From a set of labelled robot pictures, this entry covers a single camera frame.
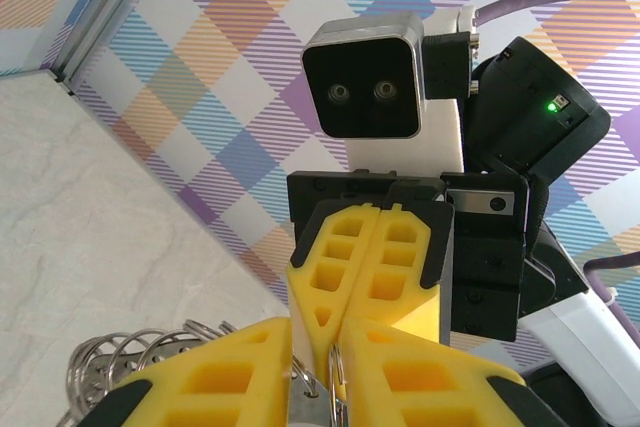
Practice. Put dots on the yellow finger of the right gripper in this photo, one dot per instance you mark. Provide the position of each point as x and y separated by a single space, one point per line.
312 297
415 307

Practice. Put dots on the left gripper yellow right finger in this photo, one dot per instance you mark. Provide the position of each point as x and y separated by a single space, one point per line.
430 387

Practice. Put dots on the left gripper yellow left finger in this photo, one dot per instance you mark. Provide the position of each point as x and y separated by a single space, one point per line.
200 382

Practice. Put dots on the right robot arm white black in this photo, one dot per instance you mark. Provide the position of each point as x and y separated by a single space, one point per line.
590 337

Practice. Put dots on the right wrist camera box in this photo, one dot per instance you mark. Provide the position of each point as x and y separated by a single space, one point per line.
365 82

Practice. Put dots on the aluminium frame post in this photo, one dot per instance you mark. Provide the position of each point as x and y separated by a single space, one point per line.
111 12

